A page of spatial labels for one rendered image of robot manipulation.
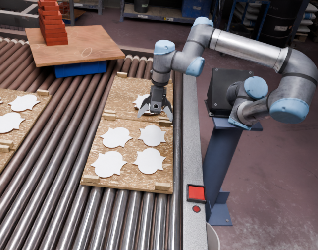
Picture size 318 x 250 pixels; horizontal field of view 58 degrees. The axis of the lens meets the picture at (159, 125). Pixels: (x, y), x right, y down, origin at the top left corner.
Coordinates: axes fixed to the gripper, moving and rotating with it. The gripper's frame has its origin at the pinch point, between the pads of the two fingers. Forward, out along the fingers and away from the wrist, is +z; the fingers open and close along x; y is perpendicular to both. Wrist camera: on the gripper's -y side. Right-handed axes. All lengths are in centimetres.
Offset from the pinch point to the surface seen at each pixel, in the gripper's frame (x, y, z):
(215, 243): -43, -14, 70
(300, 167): -143, 90, 103
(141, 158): 3.6, -15.7, 8.1
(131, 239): 4, -51, 11
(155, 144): -1.5, -5.9, 8.1
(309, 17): -264, 431, 58
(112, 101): 22.7, 24.4, 9.0
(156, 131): -1.8, 3.2, 8.1
